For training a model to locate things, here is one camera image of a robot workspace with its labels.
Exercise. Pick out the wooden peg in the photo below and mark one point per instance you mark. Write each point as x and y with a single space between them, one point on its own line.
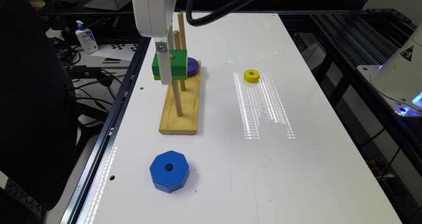
181 23
177 42
177 99

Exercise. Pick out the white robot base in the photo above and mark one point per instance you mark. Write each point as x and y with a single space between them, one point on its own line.
398 80

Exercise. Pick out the wooden peg base board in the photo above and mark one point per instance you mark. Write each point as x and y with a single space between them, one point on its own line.
170 123

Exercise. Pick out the grey monitor stand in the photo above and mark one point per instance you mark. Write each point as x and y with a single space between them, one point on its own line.
109 5

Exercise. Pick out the black office chair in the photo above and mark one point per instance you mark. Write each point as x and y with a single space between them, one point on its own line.
39 110

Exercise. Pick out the front wooden peg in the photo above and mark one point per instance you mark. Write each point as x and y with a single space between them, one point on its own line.
177 99

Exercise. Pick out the blue octagonal block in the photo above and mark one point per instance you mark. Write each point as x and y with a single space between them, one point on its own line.
169 171

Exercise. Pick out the green square block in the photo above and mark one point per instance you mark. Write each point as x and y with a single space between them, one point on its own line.
178 65

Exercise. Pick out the back wooden peg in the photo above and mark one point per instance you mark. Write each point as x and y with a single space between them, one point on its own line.
181 23

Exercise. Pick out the middle wooden peg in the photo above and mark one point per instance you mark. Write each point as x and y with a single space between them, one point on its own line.
177 42

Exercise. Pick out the white lotion pump bottle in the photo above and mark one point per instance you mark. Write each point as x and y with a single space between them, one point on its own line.
86 38

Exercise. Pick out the checkerboard calibration sheet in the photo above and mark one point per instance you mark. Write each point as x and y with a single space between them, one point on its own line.
123 51

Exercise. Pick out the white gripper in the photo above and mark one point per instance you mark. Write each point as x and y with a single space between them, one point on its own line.
153 19

